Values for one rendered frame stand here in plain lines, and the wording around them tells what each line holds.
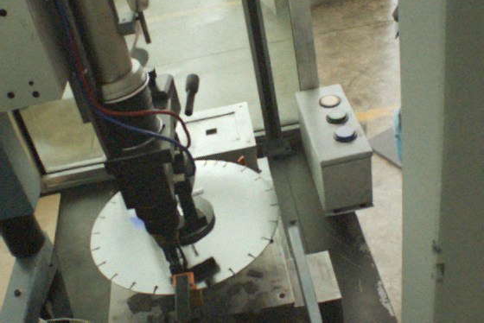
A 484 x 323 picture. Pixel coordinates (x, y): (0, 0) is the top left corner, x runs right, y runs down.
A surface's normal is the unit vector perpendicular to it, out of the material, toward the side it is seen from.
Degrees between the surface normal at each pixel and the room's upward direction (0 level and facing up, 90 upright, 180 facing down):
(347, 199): 90
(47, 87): 90
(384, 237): 0
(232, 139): 0
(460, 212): 90
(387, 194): 0
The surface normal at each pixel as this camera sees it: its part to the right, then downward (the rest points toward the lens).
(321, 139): -0.16, -0.80
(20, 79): 0.11, 0.56
